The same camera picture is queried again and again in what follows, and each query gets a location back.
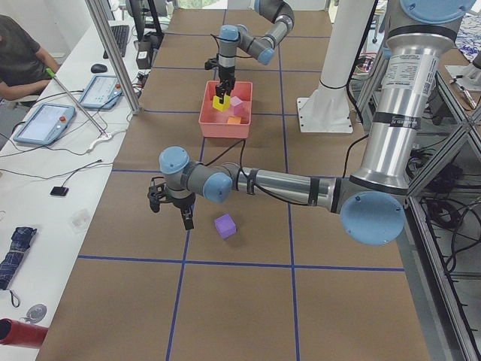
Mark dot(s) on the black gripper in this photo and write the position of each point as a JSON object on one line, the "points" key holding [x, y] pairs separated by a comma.
{"points": [[227, 74], [183, 203]]}

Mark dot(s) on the far teach pendant tablet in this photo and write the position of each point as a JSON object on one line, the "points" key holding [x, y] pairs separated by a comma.
{"points": [[102, 93]]}

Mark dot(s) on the orange foam block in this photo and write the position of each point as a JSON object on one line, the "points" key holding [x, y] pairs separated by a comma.
{"points": [[234, 120]]}

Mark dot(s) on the teach pendant tablet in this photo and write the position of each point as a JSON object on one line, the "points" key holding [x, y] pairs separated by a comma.
{"points": [[102, 93], [46, 124]]}

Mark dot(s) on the black keyboard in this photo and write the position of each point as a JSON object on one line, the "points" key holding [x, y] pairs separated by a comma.
{"points": [[121, 37]]}

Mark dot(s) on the seated person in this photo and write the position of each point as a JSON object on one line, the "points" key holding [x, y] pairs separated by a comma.
{"points": [[24, 62]]}

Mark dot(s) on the black computer mouse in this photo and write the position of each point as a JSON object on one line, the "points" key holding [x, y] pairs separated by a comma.
{"points": [[98, 68]]}

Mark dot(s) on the white camera pillar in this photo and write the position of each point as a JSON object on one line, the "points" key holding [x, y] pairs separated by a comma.
{"points": [[327, 108]]}

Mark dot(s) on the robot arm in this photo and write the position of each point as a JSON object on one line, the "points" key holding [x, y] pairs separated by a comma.
{"points": [[368, 200], [232, 38]]}

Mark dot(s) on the aluminium frame post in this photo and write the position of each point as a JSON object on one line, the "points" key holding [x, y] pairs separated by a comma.
{"points": [[102, 25]]}

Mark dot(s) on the pink plastic bin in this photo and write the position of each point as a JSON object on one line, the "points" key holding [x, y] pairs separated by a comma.
{"points": [[213, 123]]}

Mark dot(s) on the near teach pendant tablet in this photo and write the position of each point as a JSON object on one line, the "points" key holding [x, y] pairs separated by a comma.
{"points": [[46, 124]]}

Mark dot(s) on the purple foam block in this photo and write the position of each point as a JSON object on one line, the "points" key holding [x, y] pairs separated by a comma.
{"points": [[225, 226]]}

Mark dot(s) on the yellow foam block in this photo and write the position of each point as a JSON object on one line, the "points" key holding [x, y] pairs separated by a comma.
{"points": [[221, 103]]}

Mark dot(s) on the pink foam block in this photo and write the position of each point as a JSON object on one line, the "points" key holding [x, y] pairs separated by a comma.
{"points": [[237, 106]]}

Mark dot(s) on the folded blue umbrella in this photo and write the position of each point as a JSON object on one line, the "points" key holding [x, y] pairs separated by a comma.
{"points": [[20, 243]]}

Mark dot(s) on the red cylinder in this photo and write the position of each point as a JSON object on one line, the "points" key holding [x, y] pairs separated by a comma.
{"points": [[20, 334]]}

